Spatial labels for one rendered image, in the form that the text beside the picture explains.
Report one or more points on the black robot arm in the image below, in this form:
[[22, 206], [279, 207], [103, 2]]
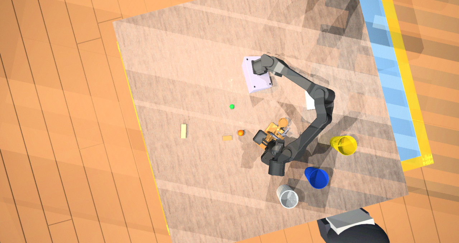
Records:
[[323, 102]]

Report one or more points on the white cup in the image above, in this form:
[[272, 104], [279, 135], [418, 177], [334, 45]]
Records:
[[287, 196]]

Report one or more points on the orange wooden catapult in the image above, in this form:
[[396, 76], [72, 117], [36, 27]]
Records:
[[274, 132]]

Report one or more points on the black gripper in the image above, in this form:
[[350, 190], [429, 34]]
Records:
[[260, 137]]

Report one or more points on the cream rectangular block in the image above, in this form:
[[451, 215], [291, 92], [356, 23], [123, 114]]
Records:
[[183, 131]]

